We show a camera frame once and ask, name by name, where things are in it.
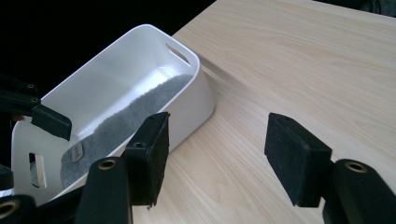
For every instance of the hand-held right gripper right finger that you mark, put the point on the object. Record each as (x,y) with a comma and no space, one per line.
(295,161)

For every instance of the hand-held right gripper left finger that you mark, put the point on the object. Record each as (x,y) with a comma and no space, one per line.
(149,155)

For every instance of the white plastic bin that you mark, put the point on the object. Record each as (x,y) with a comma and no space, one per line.
(124,68)

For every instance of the grey fluffy mitten oval label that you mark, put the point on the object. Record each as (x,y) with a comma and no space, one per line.
(140,109)

